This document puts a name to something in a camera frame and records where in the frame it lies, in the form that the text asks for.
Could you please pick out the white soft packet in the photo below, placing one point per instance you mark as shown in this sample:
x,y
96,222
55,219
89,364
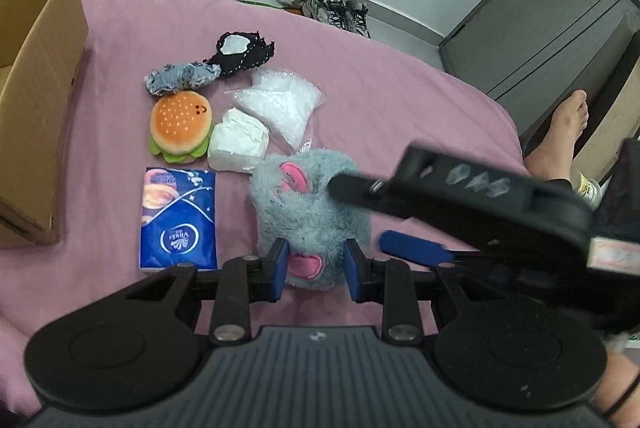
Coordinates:
x,y
238,143

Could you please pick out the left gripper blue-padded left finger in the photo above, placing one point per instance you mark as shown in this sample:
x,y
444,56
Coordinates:
x,y
242,282

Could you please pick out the grey sneaker right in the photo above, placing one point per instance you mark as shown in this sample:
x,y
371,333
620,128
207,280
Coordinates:
x,y
355,17

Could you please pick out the blue tissue pack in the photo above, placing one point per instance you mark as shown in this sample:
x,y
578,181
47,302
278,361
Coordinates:
x,y
178,219

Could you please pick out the brown cardboard box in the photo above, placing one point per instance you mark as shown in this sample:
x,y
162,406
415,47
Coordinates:
x,y
42,42

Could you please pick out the clear plastic bag white filling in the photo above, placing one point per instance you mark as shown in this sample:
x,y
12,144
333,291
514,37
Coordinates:
x,y
283,101

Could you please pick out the grey sneaker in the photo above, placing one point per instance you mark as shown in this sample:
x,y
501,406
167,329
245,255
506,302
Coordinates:
x,y
355,17
327,11

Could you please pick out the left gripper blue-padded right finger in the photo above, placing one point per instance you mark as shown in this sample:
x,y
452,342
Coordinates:
x,y
389,283

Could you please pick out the grey blue fuzzy cloth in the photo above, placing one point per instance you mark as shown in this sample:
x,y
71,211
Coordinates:
x,y
184,77

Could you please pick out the grey sneaker left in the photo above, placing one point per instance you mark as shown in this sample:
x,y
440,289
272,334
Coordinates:
x,y
327,11

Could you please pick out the grey fluffy plush toy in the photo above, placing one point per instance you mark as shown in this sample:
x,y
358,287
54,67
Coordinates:
x,y
291,200

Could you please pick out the hamburger plush toy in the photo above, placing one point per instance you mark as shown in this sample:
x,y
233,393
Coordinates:
x,y
180,127

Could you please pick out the pink bed sheet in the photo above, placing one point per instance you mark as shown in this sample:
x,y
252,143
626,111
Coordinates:
x,y
376,101

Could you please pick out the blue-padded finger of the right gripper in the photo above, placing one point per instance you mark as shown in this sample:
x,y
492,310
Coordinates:
x,y
370,194
413,249

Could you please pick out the person's bare foot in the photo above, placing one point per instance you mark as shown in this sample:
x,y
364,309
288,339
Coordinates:
x,y
553,157

